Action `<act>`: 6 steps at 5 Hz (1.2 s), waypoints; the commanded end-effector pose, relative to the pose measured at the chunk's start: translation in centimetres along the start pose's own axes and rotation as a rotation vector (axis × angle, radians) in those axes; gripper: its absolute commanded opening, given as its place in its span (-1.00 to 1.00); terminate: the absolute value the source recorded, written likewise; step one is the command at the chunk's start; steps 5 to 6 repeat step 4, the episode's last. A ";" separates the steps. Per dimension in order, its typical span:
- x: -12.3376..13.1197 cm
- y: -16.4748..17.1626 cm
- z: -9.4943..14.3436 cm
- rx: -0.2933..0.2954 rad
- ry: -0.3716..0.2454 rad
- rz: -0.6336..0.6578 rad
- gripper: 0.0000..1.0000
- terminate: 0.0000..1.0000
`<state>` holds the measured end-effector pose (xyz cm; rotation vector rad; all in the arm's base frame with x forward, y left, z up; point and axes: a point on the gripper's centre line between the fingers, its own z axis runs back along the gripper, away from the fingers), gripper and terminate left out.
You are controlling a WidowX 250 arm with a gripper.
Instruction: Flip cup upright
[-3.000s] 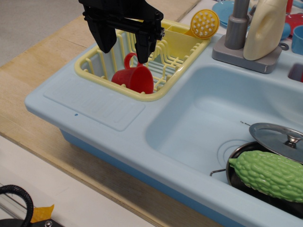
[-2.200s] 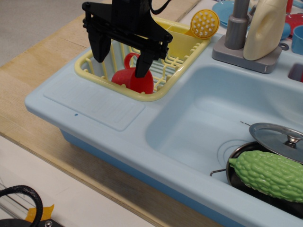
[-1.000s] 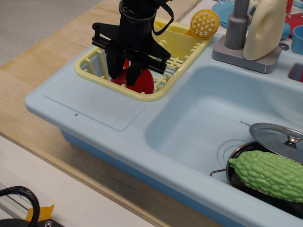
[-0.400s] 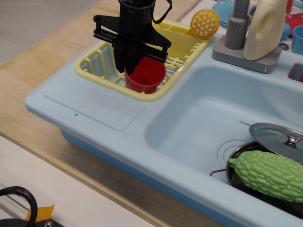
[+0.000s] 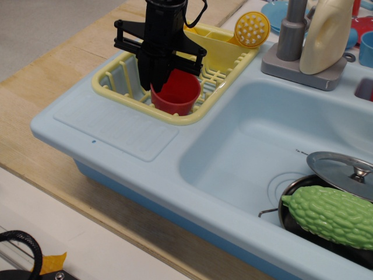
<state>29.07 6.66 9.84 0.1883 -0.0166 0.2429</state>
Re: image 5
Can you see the cream plastic bottle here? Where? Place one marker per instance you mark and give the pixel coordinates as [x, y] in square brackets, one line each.
[327, 36]

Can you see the steel pot lid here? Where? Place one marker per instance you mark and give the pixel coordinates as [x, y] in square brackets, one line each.
[344, 172]

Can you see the yellow tape piece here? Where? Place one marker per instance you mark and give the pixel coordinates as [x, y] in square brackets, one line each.
[52, 263]

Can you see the green bitter gourd toy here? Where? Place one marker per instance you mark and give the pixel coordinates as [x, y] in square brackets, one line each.
[333, 215]

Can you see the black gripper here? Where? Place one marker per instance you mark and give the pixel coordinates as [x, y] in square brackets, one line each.
[160, 44]

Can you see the light blue toy sink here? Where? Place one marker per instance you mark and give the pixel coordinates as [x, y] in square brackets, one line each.
[222, 177]

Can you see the blue plate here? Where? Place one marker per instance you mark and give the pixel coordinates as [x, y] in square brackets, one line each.
[275, 11]

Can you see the blue cup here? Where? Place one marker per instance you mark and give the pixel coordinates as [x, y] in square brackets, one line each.
[365, 53]

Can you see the red plastic dish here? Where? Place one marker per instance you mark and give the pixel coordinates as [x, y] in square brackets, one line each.
[360, 26]

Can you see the black device with screw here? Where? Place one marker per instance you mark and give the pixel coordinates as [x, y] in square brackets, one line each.
[21, 275]

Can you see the yellow dish rack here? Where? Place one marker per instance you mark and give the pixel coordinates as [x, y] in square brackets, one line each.
[224, 62]

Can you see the red plastic cup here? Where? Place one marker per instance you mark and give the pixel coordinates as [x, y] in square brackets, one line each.
[178, 94]

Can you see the grey toy faucet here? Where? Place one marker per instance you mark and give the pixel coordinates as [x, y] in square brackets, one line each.
[282, 60]

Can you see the yellow round scrub brush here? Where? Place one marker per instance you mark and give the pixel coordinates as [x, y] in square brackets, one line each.
[251, 30]

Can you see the steel pot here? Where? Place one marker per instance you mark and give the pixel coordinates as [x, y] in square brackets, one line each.
[358, 256]

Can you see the blue bowl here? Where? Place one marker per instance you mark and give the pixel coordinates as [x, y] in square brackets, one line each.
[352, 39]

